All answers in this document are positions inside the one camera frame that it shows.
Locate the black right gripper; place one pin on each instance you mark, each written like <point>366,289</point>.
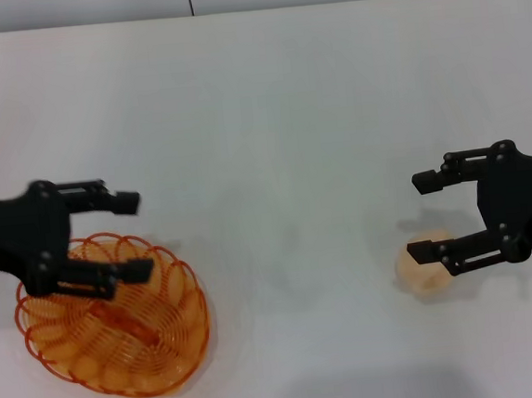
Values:
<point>517,195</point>

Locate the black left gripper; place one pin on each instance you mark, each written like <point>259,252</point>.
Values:
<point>27,238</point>

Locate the pale round bread bun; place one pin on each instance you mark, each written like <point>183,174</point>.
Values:
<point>424,278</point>

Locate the orange plastic woven basket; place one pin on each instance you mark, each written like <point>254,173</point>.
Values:
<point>134,345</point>

